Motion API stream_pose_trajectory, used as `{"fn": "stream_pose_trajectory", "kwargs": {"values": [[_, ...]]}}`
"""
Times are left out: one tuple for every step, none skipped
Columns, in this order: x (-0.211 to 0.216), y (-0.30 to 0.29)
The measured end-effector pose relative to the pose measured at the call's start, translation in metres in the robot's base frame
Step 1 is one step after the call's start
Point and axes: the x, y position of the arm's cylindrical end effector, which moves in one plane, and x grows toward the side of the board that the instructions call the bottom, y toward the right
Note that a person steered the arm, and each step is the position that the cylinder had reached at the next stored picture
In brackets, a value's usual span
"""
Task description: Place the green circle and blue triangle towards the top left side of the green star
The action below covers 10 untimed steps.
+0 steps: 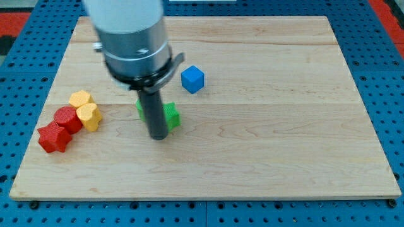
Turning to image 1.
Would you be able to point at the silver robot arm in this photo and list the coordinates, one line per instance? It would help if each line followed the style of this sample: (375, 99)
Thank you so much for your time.
(133, 38)

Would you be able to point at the green star block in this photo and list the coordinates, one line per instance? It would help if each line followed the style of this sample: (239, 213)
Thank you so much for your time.
(172, 115)

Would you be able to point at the red star block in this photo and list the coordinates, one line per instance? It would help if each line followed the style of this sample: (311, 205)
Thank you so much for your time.
(53, 137)

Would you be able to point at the blue cube block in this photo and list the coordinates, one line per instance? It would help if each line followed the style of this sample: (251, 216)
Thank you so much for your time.
(192, 79)

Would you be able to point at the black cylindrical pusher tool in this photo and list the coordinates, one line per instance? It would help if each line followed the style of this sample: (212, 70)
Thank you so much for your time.
(153, 112)

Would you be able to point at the wooden board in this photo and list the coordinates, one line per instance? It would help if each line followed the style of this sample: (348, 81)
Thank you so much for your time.
(279, 118)

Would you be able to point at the yellow heart block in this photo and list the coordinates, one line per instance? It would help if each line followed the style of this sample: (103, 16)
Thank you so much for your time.
(90, 116)

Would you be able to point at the yellow hexagon block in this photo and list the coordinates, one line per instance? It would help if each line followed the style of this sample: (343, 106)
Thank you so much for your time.
(80, 98)

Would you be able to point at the red cylinder block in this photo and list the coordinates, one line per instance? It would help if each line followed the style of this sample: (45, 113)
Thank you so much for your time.
(67, 118)

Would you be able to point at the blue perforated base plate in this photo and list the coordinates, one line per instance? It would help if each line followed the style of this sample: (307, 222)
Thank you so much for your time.
(31, 65)

